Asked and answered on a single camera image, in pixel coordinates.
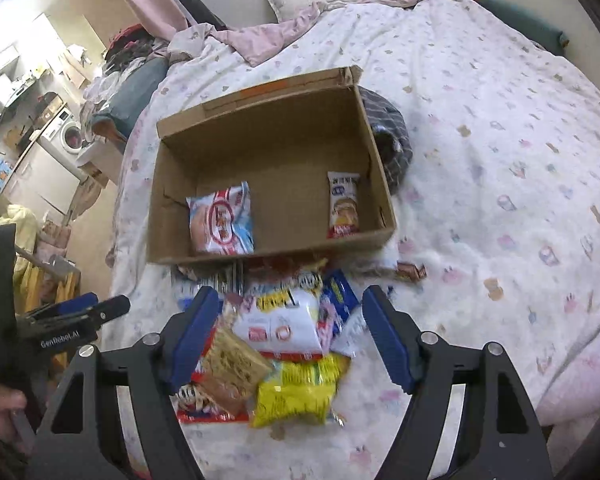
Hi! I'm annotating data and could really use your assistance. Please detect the beige kitchen cabinet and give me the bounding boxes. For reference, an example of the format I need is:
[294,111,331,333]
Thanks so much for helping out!
[2,105,88,211]

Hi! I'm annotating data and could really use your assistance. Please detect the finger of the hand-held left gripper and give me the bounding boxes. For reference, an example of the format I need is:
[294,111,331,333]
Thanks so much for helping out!
[22,292,100,323]
[77,296,132,325]

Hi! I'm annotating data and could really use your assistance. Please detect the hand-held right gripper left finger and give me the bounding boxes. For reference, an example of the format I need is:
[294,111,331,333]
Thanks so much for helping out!
[27,285,223,480]

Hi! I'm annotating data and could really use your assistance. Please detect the white washing machine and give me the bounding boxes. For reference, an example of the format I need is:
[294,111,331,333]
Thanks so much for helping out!
[42,105,88,166]

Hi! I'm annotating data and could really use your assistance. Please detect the beige noodle snack packet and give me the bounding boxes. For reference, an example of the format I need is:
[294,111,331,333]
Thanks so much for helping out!
[197,327,273,416]

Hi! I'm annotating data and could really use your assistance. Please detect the pink blanket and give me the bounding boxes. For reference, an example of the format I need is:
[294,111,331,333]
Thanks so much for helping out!
[167,0,461,68]

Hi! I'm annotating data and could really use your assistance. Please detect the yellow cloth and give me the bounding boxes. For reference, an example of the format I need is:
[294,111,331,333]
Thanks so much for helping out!
[0,204,81,311]

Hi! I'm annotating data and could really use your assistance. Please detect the narrow brown snack packet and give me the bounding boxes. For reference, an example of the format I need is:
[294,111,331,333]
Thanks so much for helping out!
[326,171,361,239]

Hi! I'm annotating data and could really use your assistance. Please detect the pile of clothes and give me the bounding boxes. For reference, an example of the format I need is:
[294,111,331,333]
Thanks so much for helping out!
[82,22,171,111]

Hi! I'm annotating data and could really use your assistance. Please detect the pink snack packet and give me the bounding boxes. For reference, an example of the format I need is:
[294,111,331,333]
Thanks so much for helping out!
[316,302,336,353]

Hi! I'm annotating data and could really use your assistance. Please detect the white red blue snack packet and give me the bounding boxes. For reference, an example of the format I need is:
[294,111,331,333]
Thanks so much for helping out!
[186,181,256,255]

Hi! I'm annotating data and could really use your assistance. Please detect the teal grey cushion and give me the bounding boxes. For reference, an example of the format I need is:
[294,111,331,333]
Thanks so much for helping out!
[90,57,168,141]

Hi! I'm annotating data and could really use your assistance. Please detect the red yellow snack packet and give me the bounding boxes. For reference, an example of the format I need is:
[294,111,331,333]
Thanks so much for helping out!
[245,256,331,293]

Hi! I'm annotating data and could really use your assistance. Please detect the small brown chocolate snack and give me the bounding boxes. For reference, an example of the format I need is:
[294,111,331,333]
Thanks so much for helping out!
[396,261,428,283]

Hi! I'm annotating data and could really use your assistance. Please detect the cardboard box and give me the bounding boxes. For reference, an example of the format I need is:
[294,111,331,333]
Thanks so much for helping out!
[145,66,398,266]

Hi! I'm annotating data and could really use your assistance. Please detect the white storage box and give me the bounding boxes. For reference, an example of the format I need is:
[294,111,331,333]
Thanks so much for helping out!
[77,137,126,186]

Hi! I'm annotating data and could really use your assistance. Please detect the grey plaid cloth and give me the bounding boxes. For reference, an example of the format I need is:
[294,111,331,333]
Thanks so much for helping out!
[357,86,413,196]

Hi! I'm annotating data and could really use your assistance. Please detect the person's left hand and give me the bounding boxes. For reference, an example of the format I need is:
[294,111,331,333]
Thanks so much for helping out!
[0,385,31,441]

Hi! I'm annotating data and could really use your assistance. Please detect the long teal cushion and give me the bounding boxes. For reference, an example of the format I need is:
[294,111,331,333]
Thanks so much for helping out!
[425,0,571,53]

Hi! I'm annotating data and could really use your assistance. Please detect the white snack packet red labels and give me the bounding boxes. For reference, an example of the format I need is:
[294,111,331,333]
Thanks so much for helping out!
[232,285,331,361]

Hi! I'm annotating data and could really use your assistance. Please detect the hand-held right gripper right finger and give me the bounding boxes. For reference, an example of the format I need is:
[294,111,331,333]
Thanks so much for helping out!
[362,285,556,480]

